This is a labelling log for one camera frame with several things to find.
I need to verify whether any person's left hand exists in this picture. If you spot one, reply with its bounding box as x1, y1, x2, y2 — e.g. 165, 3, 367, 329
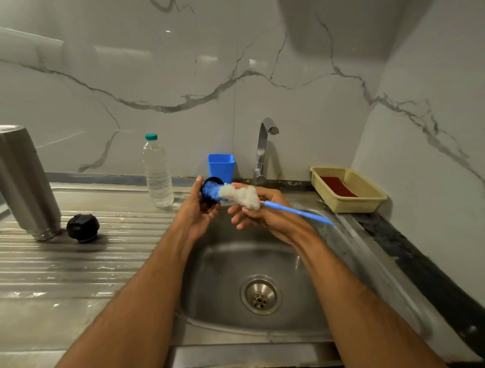
177, 175, 221, 243

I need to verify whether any person's right hand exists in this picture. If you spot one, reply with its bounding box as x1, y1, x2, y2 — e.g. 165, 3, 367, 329
228, 182, 317, 246

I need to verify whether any blue white bottle brush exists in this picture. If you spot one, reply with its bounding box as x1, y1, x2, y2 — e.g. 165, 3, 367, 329
201, 181, 336, 226

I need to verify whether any small black round cap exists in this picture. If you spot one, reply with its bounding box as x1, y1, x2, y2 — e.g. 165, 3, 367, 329
201, 177, 225, 208

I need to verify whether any person's right forearm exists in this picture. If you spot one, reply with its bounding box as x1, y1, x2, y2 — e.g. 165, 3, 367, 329
292, 227, 448, 368

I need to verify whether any person's left forearm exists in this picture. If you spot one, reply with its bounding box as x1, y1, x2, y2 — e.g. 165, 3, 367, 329
55, 224, 201, 368

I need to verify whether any blue plastic cup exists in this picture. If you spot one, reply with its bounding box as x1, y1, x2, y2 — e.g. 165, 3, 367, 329
208, 153, 236, 184

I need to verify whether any chrome sink faucet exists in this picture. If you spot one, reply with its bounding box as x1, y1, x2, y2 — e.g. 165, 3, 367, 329
252, 117, 280, 186

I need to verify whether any clear plastic water bottle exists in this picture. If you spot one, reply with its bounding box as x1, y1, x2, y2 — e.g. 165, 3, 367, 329
142, 133, 174, 208

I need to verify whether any stainless steel sink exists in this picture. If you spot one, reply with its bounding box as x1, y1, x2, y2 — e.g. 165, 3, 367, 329
0, 183, 482, 368

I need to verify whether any dark red sponge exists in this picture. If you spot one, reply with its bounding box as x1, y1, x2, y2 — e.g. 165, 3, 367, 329
321, 176, 358, 198

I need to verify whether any yellow plastic basket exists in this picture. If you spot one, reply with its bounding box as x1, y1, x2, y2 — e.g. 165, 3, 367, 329
310, 166, 389, 214

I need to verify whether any round sink drain strainer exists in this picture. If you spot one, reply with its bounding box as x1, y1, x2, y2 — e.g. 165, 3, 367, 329
240, 274, 282, 315

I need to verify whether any black flask lid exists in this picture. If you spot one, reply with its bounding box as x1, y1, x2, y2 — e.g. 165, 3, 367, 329
66, 214, 101, 243

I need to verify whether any stainless steel flask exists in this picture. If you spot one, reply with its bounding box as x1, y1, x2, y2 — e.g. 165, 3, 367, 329
0, 125, 62, 242

